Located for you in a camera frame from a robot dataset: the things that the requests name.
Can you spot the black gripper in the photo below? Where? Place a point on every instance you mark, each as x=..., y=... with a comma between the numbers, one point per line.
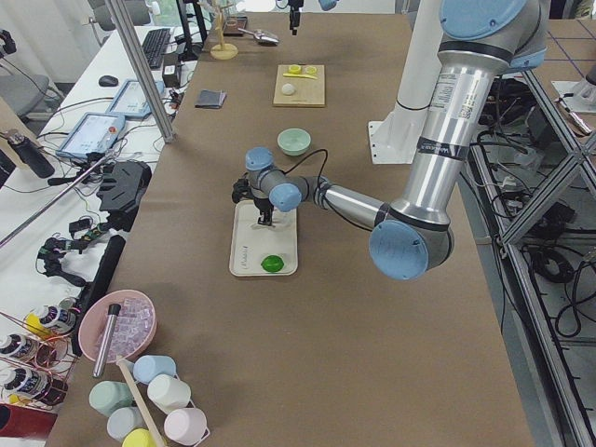
x=293, y=16
x=263, y=204

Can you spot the white ceramic spoon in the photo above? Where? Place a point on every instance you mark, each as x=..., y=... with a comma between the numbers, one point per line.
x=261, y=227

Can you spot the white steamed bun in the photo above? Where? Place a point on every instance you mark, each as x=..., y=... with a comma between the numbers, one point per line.
x=288, y=89

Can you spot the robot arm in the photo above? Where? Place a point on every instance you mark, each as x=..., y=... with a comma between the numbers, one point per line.
x=325, y=5
x=480, y=40

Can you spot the mint green bowl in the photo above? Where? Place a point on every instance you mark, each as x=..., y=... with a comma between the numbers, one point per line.
x=294, y=142

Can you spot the pink ribbed bowl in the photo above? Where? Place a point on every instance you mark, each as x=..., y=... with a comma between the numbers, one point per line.
x=135, y=325

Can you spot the beige rabbit tray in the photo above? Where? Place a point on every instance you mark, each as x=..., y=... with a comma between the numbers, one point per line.
x=249, y=247

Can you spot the metal scoop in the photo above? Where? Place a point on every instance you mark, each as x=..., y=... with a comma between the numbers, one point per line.
x=262, y=37

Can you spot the yellow plastic knife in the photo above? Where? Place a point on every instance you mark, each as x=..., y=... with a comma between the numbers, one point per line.
x=304, y=76

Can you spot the green lime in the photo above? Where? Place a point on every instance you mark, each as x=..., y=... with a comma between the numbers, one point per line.
x=272, y=263

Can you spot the bamboo cutting board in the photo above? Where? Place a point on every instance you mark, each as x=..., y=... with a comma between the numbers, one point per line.
x=309, y=93

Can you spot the wooden mug tree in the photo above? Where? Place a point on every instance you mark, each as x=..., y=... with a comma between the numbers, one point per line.
x=222, y=51

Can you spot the folded grey cloth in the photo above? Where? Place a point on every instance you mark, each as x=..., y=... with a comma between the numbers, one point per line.
x=210, y=99

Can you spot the black keyboard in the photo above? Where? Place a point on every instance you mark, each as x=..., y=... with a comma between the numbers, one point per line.
x=154, y=45

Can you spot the metal pestle tube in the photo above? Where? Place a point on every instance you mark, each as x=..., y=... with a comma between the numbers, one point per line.
x=100, y=361

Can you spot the far teach pendant tablet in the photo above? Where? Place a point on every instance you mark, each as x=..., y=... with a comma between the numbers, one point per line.
x=130, y=101

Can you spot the teach pendant tablet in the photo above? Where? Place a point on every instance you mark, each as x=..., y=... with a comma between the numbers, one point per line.
x=130, y=101
x=93, y=133

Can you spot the near teach pendant tablet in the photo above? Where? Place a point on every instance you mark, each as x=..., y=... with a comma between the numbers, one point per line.
x=93, y=133

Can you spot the blue cup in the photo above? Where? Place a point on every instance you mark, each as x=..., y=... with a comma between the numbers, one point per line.
x=148, y=367

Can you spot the black computer mouse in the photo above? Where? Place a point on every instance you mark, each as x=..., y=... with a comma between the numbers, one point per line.
x=108, y=81

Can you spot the white cup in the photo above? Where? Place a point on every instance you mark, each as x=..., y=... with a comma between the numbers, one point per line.
x=169, y=393

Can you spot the pink cup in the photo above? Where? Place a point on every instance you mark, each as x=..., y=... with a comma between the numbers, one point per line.
x=187, y=426

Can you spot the green cup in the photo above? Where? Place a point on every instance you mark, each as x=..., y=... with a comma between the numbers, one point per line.
x=108, y=396

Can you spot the black water bottle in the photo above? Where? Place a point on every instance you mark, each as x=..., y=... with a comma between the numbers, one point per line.
x=29, y=153

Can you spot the grey cup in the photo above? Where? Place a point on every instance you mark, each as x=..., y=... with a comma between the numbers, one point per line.
x=124, y=420

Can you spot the yellow cup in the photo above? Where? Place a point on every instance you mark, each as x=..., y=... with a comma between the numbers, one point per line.
x=139, y=437

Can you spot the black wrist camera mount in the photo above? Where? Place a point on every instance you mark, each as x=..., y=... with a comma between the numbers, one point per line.
x=241, y=190

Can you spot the aluminium frame post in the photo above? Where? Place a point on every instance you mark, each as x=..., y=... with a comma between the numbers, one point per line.
x=140, y=66

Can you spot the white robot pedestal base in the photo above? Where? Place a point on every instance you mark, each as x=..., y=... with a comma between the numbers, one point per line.
x=394, y=139

